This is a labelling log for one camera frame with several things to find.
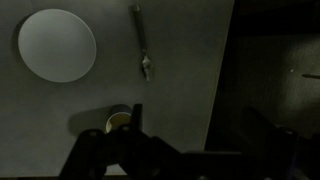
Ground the grey coffee table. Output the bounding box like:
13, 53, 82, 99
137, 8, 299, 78
0, 0, 236, 178

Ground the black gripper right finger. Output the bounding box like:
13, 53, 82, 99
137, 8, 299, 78
181, 106, 299, 180

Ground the white round plate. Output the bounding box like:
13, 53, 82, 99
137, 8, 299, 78
17, 8, 98, 84

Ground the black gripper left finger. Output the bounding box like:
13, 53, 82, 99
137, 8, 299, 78
59, 103, 183, 180

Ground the blue mug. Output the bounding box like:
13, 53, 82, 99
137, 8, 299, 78
105, 103, 135, 135

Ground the metal spoon with dark handle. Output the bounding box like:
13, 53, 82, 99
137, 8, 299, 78
132, 3, 155, 82

